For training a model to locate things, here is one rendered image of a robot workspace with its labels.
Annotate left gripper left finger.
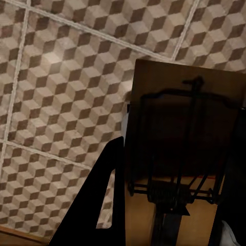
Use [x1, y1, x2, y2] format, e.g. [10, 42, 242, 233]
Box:
[47, 136, 126, 246]

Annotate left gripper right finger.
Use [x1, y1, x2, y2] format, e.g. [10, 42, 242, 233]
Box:
[230, 136, 246, 178]

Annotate mousetrap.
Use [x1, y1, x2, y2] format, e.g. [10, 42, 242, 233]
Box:
[124, 59, 246, 246]

